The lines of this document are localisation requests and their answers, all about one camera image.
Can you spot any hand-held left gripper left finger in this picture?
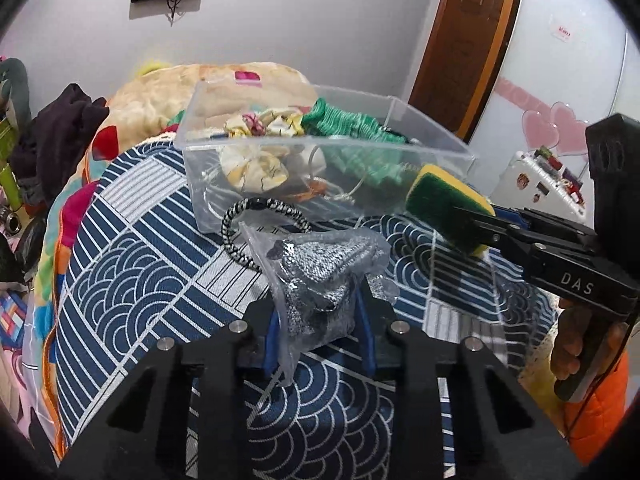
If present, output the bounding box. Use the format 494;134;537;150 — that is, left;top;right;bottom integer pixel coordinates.
57;300;283;480

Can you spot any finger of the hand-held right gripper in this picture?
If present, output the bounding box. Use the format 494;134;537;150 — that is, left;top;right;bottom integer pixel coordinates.
492;205;599;252
449;205;540;262

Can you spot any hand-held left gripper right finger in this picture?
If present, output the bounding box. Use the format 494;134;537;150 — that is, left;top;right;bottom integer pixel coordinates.
356;280;593;480

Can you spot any yellow green scrubbing sponge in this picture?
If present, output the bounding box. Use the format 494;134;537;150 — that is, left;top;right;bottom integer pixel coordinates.
404;163;497;260

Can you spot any bagged silver steel scourer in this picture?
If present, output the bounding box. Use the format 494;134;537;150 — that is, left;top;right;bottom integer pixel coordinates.
239;220;402;387

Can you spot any black white striped hair tie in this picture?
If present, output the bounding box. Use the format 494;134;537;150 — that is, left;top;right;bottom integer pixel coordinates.
220;198;314;274

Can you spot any clear plastic storage box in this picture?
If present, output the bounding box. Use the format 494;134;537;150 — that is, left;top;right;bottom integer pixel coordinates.
174;81;476;234

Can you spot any orange sleeved right forearm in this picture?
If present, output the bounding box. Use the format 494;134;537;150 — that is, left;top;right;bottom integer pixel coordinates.
564;347;632;467

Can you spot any person's right hand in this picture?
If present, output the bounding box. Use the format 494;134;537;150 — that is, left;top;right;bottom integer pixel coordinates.
550;296;630;392

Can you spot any white case with stickers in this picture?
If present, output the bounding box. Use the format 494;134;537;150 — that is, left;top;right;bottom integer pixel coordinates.
492;147;593;222

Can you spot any pink heart decoration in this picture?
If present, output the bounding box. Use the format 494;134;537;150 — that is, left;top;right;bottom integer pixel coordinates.
522;101;592;157

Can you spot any blue wave patterned cloth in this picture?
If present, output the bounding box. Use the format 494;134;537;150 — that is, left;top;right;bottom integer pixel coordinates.
59;139;560;480

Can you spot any green knitted cloth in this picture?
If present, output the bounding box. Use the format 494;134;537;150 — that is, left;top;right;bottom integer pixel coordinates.
300;97;422;187

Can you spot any cream fabric scrunchie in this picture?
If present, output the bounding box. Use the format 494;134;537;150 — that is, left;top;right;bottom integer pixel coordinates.
219;147;292;194

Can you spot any brown wooden door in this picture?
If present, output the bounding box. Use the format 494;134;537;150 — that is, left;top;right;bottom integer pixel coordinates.
407;0;529;142

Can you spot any floral fabric scrunchie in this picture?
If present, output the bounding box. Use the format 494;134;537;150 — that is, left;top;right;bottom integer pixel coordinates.
222;107;306;139

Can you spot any colourful printed blanket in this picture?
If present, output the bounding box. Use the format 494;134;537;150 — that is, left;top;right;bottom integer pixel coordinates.
29;120;131;461

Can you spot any beige plush blanket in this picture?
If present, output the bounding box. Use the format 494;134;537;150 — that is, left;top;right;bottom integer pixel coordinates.
107;61;320;137

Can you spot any dark clothes pile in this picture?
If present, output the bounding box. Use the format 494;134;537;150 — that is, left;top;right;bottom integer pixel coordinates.
9;82;110;202

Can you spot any grey plush toy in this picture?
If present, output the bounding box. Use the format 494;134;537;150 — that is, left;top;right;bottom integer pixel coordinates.
0;57;32;122

